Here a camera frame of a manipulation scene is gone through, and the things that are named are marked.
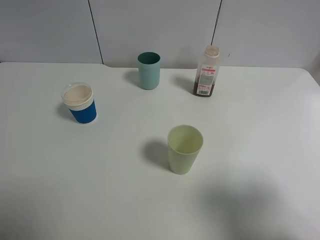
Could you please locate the clear drink bottle red label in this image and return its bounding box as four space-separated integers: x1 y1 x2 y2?
193 45 221 98

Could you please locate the pale green plastic cup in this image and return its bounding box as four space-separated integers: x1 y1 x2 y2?
167 125 204 175

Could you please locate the blue paper cup clear lid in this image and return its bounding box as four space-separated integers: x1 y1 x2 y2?
61 82 97 125

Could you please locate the teal plastic cup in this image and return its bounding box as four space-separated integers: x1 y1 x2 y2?
137 52 161 90

